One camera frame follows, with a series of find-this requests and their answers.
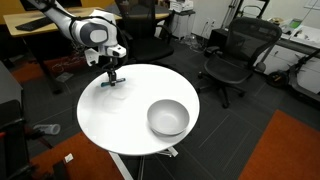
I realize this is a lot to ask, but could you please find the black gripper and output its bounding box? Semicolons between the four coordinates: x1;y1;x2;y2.
101;55;120;87

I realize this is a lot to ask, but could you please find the teal pen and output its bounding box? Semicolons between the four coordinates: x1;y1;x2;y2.
100;77;127;88

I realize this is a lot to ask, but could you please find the grey bowl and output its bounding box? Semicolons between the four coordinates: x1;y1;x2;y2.
146;98;191;137

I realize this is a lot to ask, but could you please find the grey floor plate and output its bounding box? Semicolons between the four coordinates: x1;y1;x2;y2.
54;71;75;83

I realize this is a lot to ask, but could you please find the clear plastic bottle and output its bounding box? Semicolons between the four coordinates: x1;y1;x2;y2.
33;123;62;136

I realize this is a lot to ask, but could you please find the white table base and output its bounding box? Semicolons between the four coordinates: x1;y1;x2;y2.
108;145;180;180

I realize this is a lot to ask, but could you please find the white floor tag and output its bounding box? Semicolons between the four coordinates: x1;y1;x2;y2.
64;153;75;164

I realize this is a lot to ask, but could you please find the black keyboard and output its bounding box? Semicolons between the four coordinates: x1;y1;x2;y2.
14;16;55;33

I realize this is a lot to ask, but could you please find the white printer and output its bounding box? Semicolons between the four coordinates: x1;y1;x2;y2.
169;0;195;14

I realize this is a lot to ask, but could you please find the dark grey cabinet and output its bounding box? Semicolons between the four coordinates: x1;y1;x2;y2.
0;61;24;108

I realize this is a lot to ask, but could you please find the black box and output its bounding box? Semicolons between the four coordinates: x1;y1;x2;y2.
207;28;234;58

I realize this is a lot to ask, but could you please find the wooden desk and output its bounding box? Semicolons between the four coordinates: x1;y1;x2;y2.
3;6;171;95

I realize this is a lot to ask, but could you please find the black mesh office chair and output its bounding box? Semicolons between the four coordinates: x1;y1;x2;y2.
197;17;283;110

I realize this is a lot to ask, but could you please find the black kick scooter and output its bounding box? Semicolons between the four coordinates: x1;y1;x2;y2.
265;49;320;103

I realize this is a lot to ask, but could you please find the green white box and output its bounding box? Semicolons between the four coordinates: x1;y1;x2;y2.
287;18;303;30

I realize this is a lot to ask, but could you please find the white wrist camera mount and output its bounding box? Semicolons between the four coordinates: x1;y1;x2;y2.
84;48;100;67

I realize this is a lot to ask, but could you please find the black post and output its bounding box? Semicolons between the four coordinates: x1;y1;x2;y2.
51;160;72;180

